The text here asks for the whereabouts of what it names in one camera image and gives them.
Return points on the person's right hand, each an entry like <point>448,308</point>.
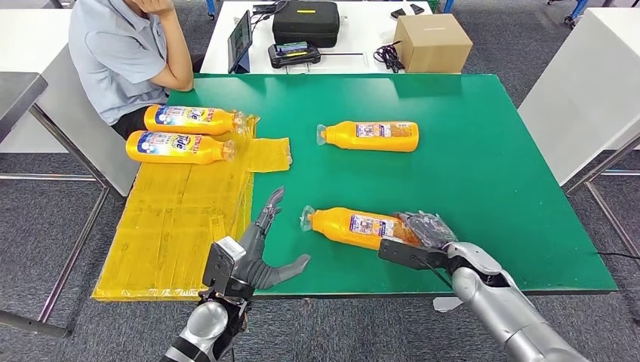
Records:
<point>150,6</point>

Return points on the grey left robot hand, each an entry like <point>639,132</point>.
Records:
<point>252,260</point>

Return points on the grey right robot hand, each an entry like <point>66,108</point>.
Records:
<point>430,230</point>

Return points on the orange detergent bottle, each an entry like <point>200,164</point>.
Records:
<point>165,155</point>
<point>345,141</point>
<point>200,125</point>
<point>335,227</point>

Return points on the person's right forearm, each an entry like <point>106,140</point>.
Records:
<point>180,55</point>

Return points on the person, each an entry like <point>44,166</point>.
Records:
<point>110,55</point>

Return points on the white table foot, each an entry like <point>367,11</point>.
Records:
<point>447,305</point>

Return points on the black tablet with stand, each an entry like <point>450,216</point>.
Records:
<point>240,39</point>

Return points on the white side table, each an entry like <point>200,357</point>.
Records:
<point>580,91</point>
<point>25,40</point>

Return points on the black handheld controller with screen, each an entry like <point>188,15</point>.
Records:
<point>293,56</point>

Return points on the black zip carrying case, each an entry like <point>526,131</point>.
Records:
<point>306,28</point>

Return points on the brown cardboard box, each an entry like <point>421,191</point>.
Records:
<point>435,46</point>

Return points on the white desk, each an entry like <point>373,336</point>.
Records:
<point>360,26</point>

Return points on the green bin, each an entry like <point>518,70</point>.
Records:
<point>435,5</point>

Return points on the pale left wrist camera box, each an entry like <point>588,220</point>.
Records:
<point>230,248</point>

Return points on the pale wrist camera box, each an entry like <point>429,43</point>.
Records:
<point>400,252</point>
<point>230,248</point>

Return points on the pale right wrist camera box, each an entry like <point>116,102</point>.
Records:
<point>400,252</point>

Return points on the grey table with metal frame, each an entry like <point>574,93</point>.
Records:
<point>15,96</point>

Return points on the metal table frame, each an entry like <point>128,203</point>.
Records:
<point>600,168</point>

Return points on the blue wheeled cart frame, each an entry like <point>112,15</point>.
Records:
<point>580,7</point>

